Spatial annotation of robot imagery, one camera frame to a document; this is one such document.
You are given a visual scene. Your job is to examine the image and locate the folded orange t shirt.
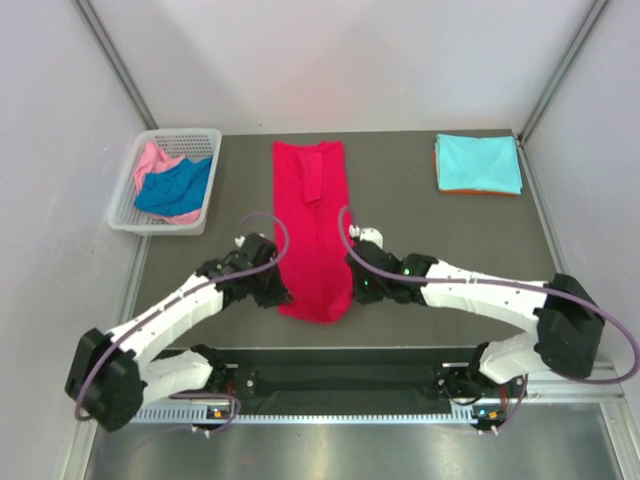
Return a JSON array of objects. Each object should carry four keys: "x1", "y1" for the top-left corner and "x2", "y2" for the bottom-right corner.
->
[{"x1": 432, "y1": 148, "x2": 521, "y2": 197}]

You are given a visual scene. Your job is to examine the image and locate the folded light blue t shirt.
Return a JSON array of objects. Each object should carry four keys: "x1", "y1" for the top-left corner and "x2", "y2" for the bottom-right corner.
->
[{"x1": 434, "y1": 134, "x2": 523, "y2": 194}]

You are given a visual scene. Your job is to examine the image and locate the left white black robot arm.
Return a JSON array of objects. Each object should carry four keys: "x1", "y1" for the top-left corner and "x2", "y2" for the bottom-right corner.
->
[{"x1": 64, "y1": 233, "x2": 291, "y2": 432}]

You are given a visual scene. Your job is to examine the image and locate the pink t shirt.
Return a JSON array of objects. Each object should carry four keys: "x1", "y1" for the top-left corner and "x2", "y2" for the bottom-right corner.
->
[{"x1": 134, "y1": 142, "x2": 202, "y2": 225}]

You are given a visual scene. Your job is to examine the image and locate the right aluminium frame post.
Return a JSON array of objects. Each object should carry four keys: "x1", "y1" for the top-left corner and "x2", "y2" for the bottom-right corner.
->
[{"x1": 516, "y1": 0, "x2": 611, "y2": 145}]

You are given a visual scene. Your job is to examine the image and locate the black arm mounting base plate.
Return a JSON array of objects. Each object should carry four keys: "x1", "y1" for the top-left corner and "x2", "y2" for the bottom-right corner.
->
[{"x1": 171, "y1": 359, "x2": 524, "y2": 406}]

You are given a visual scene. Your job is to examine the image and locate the white perforated plastic basket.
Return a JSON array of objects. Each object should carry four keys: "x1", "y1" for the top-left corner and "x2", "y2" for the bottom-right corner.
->
[{"x1": 108, "y1": 128, "x2": 222, "y2": 236}]

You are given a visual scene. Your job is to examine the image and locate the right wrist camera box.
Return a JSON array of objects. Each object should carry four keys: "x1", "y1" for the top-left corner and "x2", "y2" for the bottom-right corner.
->
[{"x1": 349, "y1": 225, "x2": 384, "y2": 248}]

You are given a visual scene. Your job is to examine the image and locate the red t shirt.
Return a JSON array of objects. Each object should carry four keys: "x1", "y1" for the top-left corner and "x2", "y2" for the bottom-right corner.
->
[{"x1": 272, "y1": 141, "x2": 353, "y2": 324}]

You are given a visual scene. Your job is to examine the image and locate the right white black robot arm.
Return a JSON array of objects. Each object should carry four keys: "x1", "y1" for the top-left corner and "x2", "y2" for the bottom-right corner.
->
[{"x1": 345, "y1": 240, "x2": 604, "y2": 396}]

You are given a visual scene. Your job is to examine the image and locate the white slotted cable duct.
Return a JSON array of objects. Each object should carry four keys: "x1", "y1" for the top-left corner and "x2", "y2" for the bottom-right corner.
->
[{"x1": 130, "y1": 402, "x2": 501, "y2": 425}]

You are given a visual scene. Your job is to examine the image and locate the left aluminium frame post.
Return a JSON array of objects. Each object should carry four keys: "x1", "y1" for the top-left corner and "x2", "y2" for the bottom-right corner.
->
[{"x1": 70, "y1": 0, "x2": 158, "y2": 130}]

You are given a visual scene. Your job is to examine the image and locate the aluminium frame post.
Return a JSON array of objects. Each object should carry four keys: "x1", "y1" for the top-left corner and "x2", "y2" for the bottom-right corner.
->
[
  {"x1": 70, "y1": 0, "x2": 158, "y2": 130},
  {"x1": 516, "y1": 0, "x2": 611, "y2": 145}
]

